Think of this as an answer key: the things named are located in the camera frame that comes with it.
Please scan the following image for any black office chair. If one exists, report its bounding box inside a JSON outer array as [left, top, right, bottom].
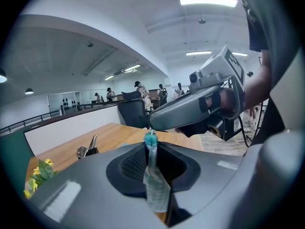
[[117, 91, 155, 129]]

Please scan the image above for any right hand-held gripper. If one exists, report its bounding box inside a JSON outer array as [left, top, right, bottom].
[[148, 45, 246, 142]]

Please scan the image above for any black metal railing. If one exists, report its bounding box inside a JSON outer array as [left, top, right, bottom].
[[0, 110, 61, 136]]

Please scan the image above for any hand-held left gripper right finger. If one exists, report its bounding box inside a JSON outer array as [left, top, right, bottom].
[[158, 142, 245, 229]]

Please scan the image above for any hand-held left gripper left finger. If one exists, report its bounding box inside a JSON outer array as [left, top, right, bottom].
[[28, 141, 165, 229]]

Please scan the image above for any metal binder clip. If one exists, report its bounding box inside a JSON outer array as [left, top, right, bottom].
[[76, 134, 99, 158]]

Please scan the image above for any person's black clothing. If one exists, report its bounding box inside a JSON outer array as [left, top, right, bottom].
[[240, 0, 301, 148]]

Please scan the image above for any white partition panel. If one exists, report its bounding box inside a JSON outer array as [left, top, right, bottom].
[[23, 104, 126, 156]]

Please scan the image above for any wide ceiling light panel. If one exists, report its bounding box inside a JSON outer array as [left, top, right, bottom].
[[179, 0, 238, 8]]

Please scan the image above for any light teal pencil pouch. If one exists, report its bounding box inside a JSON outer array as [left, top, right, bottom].
[[142, 127, 172, 213]]

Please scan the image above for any potted artificial sunflower plant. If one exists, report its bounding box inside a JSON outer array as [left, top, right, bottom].
[[23, 158, 59, 199]]

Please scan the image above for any person's right hand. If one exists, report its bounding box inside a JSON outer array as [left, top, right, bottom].
[[205, 88, 239, 115]]

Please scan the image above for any person's right forearm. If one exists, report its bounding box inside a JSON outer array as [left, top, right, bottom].
[[244, 63, 272, 111]]

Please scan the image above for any green partition panel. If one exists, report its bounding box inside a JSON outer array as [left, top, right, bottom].
[[0, 127, 36, 184]]

